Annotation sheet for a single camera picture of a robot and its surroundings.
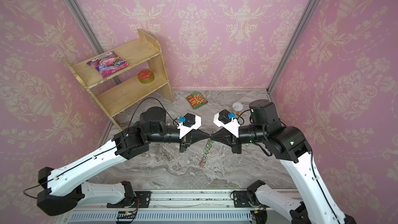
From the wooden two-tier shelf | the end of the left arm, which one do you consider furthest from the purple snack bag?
the end of the left arm

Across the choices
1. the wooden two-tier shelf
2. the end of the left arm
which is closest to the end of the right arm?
the end of the left arm

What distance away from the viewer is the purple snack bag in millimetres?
685

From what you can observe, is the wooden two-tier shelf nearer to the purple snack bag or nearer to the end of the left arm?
the purple snack bag

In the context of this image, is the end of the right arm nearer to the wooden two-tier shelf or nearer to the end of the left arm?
the end of the left arm
